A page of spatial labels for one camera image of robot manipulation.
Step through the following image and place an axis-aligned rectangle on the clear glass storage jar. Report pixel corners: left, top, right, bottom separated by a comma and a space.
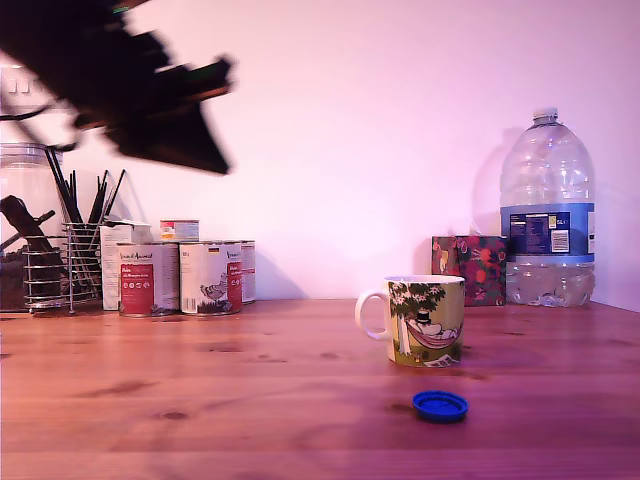
0, 140, 65, 314

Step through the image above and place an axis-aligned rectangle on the chrome wire utensil rack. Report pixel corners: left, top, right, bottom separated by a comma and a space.
21, 221, 105, 316

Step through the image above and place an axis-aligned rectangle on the chicken print food can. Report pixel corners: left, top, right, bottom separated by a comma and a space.
177, 240, 244, 317

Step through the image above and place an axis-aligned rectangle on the black chopstick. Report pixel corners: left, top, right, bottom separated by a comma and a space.
101, 168, 127, 225
48, 146, 84, 225
68, 169, 79, 225
87, 169, 110, 225
42, 147, 77, 225

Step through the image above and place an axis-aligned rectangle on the white carton box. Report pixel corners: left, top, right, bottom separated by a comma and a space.
98, 219, 154, 312

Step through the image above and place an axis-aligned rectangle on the white wall switch plate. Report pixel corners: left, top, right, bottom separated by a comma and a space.
0, 63, 59, 109

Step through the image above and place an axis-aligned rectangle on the red label food can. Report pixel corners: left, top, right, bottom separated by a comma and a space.
115, 241, 181, 318

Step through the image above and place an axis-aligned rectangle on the floral patterned box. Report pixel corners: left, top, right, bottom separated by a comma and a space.
431, 234, 509, 308

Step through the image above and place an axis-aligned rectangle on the illustrated hammock cartoon mug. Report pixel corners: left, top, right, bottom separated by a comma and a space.
354, 274, 467, 370

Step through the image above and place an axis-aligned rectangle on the large clear water bottle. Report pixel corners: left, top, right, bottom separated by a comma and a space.
499, 105, 597, 308

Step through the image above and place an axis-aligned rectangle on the small orange label tin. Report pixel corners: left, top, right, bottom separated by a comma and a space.
159, 218, 201, 244

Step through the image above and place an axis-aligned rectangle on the dark wooden utensil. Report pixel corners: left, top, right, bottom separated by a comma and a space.
0, 194, 57, 254

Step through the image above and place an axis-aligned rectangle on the partly hidden food can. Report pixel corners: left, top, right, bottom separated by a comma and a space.
240, 239, 258, 306

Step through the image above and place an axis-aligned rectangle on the blue plastic bottle cap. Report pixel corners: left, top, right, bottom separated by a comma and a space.
411, 389, 470, 425

